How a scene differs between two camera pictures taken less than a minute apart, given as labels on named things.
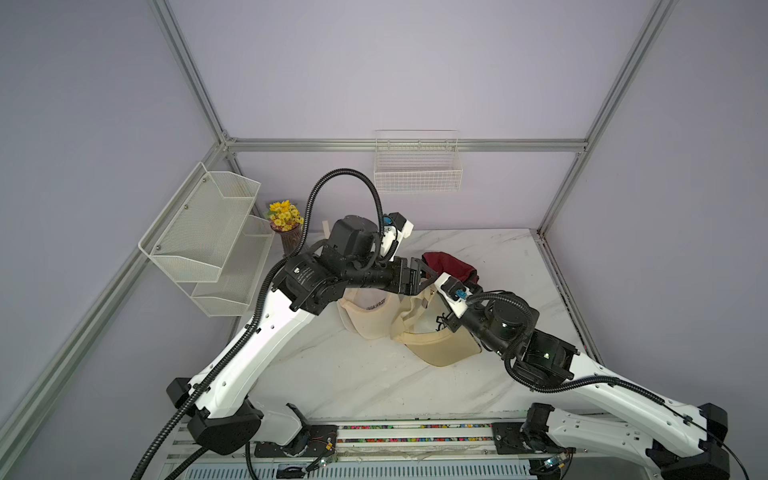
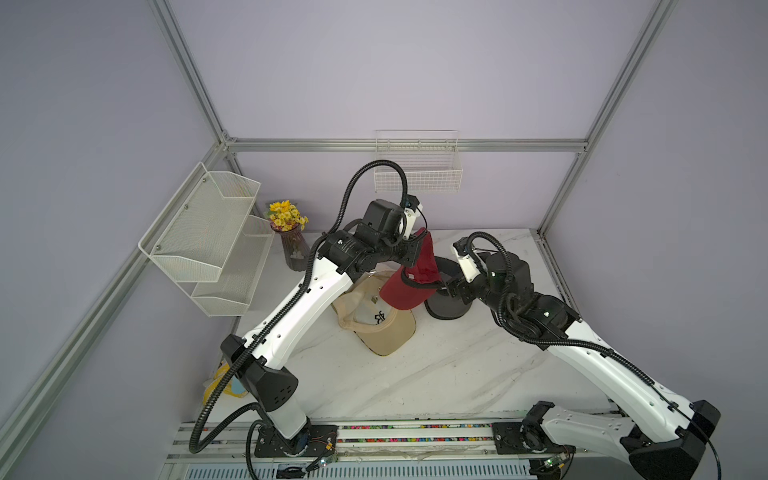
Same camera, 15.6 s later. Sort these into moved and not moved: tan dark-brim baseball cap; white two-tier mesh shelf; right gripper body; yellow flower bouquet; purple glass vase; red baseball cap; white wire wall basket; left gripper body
Moved: right gripper body; red baseball cap; left gripper body; tan dark-brim baseball cap
Not moved: purple glass vase; white two-tier mesh shelf; white wire wall basket; yellow flower bouquet
